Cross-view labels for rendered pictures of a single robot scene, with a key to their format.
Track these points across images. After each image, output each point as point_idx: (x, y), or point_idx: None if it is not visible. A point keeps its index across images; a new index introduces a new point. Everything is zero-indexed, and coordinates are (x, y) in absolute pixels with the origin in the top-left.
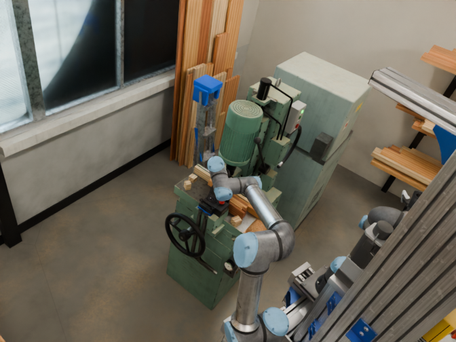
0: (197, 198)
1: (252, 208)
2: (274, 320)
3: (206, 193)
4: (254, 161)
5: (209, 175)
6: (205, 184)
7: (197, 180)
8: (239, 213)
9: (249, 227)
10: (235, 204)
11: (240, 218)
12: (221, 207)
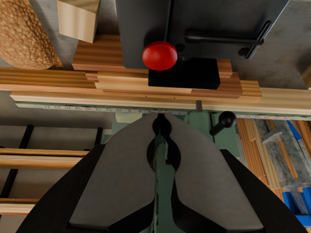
0: (287, 13)
1: (88, 88)
2: None
3: (253, 55)
4: (154, 211)
5: (265, 109)
6: (266, 78)
7: (295, 75)
8: (91, 54)
9: (19, 21)
10: (122, 77)
11: (70, 34)
12: (135, 20)
